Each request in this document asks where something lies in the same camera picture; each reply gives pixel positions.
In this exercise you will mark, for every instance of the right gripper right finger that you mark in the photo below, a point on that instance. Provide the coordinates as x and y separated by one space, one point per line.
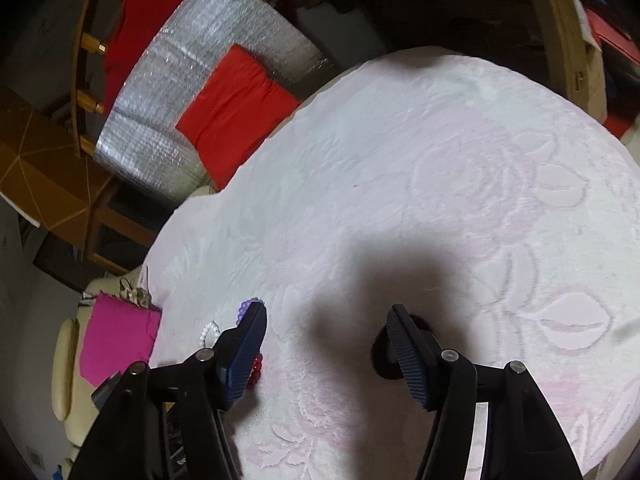
524 440

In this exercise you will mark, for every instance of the magenta cushion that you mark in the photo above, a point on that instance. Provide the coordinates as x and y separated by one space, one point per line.
117 334

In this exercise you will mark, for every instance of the black hair scrunchie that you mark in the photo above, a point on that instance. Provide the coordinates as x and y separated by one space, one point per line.
387 354

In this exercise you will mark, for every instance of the beige leather armchair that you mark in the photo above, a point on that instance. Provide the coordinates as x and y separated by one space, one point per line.
70 392

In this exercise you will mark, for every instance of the red cushion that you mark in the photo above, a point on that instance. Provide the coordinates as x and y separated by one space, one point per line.
238 107

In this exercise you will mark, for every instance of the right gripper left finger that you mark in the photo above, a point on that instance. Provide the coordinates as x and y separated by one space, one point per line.
130 437

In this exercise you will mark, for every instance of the brown cardboard panel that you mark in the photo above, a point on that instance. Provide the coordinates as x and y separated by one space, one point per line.
42 175

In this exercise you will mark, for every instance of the wooden table frame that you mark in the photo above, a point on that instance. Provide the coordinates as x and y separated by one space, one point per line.
123 223

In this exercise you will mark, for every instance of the wooden spindle rail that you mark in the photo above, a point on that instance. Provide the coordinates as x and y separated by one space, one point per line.
82 100

